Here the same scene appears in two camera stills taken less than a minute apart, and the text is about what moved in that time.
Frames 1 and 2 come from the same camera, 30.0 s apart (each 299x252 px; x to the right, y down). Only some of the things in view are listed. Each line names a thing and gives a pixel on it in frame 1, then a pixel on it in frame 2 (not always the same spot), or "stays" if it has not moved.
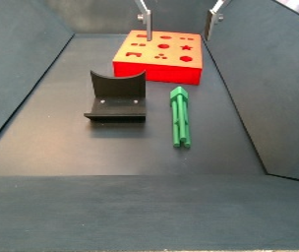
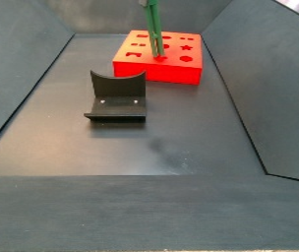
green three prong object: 180,117 → 153,27
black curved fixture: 119,99 stays
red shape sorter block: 171,58 stays
